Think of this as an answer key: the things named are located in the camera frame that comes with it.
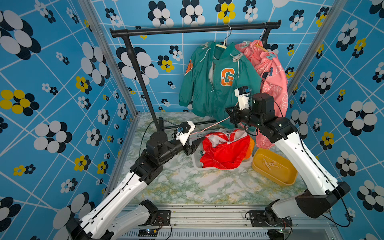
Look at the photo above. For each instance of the red white rainbow jacket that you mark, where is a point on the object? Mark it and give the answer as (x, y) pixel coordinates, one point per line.
(226, 151)

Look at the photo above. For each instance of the green letter jacket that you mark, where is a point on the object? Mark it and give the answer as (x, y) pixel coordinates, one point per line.
(211, 78)

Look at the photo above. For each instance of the pink printed jacket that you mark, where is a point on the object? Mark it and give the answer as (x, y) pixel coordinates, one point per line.
(274, 80)

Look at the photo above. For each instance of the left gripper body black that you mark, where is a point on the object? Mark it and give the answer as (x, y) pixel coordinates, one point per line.
(186, 148)

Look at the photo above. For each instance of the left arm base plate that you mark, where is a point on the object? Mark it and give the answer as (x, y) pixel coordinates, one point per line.
(161, 218)

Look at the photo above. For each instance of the white plastic basket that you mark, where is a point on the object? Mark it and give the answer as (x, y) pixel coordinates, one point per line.
(199, 152)

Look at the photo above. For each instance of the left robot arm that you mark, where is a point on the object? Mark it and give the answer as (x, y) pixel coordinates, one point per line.
(105, 222)

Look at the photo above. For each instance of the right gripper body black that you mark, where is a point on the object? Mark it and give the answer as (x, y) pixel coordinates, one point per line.
(244, 117)

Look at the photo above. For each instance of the wooden hanger of pink jacket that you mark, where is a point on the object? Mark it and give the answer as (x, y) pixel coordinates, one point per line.
(262, 45)

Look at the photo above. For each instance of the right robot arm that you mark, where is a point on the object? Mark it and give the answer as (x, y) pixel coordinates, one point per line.
(323, 190)

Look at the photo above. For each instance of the wooden hanger of green jacket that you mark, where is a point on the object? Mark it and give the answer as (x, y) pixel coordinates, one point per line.
(223, 45)

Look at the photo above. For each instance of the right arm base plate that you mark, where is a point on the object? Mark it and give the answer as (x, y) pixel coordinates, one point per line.
(266, 219)

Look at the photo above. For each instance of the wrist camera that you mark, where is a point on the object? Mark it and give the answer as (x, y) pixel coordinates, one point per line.
(183, 131)
(243, 95)

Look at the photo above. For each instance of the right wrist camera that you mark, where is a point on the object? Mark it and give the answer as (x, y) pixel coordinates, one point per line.
(243, 95)

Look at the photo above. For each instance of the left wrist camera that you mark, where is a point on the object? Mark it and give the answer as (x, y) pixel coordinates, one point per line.
(183, 131)

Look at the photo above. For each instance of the beige clothespin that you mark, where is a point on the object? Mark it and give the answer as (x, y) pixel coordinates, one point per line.
(269, 165)

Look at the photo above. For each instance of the yellow plastic tub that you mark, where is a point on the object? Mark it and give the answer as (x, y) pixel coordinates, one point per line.
(286, 175)

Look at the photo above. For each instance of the white clothespin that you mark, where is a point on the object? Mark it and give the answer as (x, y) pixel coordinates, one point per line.
(237, 57)

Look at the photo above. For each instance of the black clothes rack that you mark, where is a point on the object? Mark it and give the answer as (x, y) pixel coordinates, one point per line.
(126, 34)

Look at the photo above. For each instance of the green circuit board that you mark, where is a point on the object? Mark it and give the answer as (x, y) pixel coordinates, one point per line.
(148, 233)

